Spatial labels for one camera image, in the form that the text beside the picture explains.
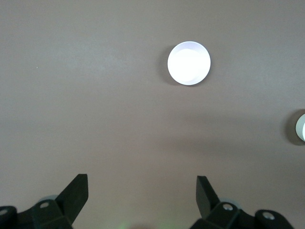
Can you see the white round bowl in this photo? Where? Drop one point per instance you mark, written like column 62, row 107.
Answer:
column 189, row 63

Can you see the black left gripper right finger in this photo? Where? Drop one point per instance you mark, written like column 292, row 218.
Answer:
column 205, row 198

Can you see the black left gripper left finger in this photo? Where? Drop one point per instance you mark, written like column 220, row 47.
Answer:
column 71, row 198

